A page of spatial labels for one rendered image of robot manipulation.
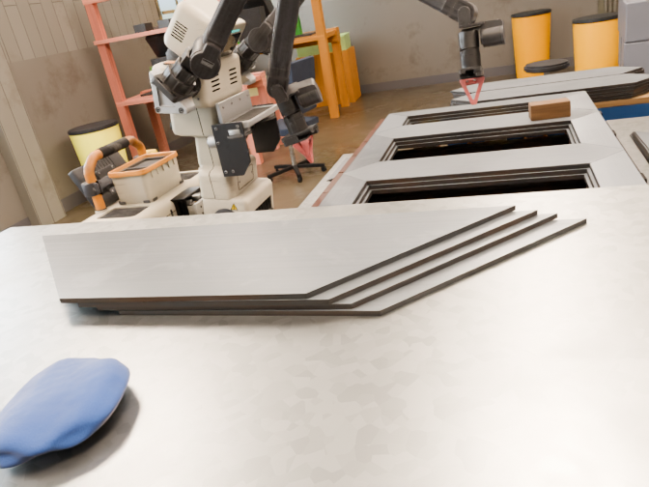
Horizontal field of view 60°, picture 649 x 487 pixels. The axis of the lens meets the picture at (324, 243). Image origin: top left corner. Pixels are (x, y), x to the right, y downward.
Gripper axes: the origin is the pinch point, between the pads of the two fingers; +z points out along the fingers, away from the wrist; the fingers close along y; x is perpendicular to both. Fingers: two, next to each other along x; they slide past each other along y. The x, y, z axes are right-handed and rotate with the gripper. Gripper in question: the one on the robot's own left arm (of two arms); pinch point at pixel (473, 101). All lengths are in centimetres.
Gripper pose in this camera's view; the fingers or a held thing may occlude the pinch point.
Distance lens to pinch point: 175.2
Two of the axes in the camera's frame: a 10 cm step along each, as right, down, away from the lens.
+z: 1.2, 9.8, 1.5
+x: -9.4, 0.7, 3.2
